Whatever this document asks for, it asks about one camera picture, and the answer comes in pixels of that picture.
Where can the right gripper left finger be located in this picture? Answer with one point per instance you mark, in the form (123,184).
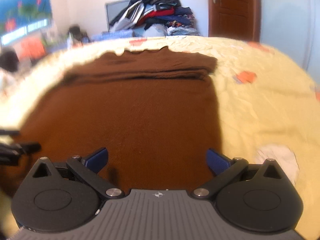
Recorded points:
(86,169)

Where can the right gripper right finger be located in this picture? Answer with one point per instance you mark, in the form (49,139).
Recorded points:
(225,172)

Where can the brown knitted garment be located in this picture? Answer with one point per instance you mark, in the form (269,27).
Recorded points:
(155,111)

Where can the pile of clothes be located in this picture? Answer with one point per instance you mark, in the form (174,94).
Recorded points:
(158,17)

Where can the yellow floral bed quilt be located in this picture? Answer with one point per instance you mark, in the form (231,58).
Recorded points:
(268,106)

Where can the black round object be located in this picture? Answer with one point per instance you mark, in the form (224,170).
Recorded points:
(9,61)

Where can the orange cloth item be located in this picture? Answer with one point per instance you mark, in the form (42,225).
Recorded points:
(30,48)

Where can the blue bed sheet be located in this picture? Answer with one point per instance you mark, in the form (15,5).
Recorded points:
(116,35)

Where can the grey monitor screen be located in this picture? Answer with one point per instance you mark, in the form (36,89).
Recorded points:
(112,9)

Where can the brown wooden door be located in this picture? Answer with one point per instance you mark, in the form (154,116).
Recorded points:
(236,19)

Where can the lotus pond wall poster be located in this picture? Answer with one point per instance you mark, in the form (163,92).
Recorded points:
(21,17)

